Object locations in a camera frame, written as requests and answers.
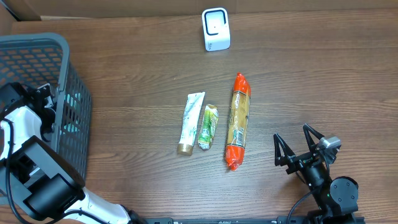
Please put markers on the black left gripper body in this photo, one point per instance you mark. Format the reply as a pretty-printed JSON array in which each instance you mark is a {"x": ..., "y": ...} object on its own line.
[{"x": 50, "y": 119}]

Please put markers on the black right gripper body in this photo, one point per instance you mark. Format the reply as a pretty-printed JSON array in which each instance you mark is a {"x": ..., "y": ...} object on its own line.
[{"x": 314, "y": 175}]

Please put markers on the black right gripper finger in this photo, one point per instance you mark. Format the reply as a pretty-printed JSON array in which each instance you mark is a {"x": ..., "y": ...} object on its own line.
[
  {"x": 283, "y": 153},
  {"x": 309, "y": 132}
]

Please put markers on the spaghetti pack with red ends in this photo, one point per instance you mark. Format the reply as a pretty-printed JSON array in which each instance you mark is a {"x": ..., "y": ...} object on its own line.
[{"x": 238, "y": 122}]

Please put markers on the green tea packet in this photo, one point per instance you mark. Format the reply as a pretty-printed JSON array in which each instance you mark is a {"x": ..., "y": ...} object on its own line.
[{"x": 208, "y": 127}]

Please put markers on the white cream tube gold cap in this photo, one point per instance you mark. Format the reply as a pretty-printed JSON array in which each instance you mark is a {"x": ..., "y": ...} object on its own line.
[{"x": 189, "y": 124}]

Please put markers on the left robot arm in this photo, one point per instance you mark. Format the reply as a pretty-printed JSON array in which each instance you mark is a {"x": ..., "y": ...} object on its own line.
[{"x": 34, "y": 177}]

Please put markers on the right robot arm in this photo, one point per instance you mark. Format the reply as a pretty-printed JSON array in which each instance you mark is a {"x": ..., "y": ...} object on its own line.
[{"x": 337, "y": 199}]

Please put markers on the white barcode scanner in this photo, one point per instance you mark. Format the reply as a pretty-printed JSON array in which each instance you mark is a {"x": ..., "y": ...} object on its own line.
[{"x": 216, "y": 29}]

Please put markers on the grey plastic basket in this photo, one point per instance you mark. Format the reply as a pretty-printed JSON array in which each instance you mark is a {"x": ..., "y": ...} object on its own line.
[{"x": 37, "y": 59}]

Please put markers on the brown cardboard backdrop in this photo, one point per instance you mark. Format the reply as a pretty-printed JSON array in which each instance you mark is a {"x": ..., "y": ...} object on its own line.
[{"x": 34, "y": 10}]

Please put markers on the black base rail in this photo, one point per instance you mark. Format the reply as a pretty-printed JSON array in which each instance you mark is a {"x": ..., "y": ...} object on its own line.
[{"x": 278, "y": 220}]

